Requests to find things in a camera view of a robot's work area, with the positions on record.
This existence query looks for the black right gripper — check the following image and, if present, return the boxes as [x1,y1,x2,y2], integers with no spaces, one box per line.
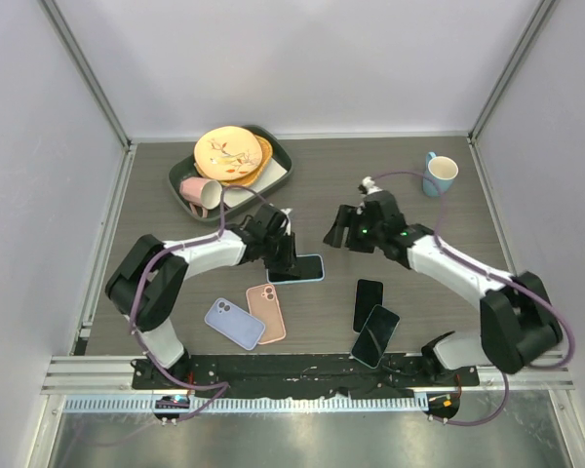
[325,204,385,254]

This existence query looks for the dark blue phone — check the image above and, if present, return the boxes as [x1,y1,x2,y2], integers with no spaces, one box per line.
[267,254,323,283]

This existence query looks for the light blue phone case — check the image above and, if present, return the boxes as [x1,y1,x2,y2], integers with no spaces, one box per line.
[265,253,326,286]

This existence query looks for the pink phone case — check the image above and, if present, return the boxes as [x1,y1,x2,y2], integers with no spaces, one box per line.
[246,284,287,345]

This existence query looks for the white-edged phone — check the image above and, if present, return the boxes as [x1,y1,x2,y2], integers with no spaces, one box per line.
[352,279,384,332]

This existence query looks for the teal-edged phone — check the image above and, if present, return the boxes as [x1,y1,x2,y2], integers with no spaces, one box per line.
[350,305,401,369]

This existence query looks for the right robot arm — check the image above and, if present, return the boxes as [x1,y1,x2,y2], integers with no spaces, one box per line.
[324,190,564,385]

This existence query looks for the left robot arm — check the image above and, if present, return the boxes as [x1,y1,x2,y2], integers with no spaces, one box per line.
[104,204,296,389]

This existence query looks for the lavender phone case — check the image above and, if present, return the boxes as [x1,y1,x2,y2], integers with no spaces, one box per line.
[204,297,266,351]

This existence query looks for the white paper sheet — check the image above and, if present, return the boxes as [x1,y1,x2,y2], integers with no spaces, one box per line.
[223,159,288,208]

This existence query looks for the woven orange plate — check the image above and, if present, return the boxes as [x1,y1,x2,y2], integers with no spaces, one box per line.
[194,134,274,186]

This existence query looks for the pink mug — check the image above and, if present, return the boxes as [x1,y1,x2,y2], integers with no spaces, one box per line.
[179,176,222,218]

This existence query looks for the blue mug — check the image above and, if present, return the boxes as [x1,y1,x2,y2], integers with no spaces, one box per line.
[422,152,459,197]

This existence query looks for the floral cream plate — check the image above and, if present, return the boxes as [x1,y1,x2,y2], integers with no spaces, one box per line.
[193,126,263,181]

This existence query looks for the dark green tray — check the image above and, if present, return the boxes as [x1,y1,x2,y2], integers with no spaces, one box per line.
[168,125,293,224]

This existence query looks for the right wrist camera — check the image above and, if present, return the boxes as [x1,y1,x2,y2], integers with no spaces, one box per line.
[358,176,381,197]

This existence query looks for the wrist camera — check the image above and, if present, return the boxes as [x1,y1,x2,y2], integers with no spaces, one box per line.
[281,208,292,233]
[358,176,381,197]

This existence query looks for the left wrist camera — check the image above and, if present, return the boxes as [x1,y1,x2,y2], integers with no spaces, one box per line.
[281,208,292,233]

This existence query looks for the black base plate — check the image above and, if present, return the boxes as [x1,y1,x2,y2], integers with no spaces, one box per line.
[130,353,481,399]

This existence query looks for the white cable duct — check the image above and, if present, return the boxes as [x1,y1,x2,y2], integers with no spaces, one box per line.
[63,393,428,414]

